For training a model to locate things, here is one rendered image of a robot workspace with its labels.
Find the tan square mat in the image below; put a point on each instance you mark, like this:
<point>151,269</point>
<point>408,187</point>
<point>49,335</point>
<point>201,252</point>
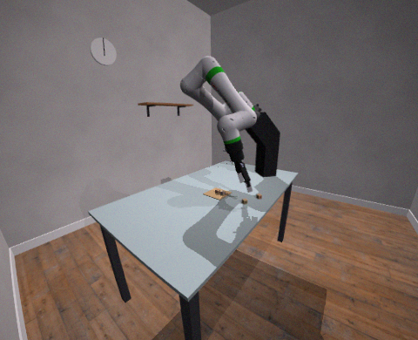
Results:
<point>212,193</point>

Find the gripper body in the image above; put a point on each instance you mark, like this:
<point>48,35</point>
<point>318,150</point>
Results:
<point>237,157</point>

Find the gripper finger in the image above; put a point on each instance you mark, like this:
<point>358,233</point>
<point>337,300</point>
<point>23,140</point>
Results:
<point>245,176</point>
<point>241,179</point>

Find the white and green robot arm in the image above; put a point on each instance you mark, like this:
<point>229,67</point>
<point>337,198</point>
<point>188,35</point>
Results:
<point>233,116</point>

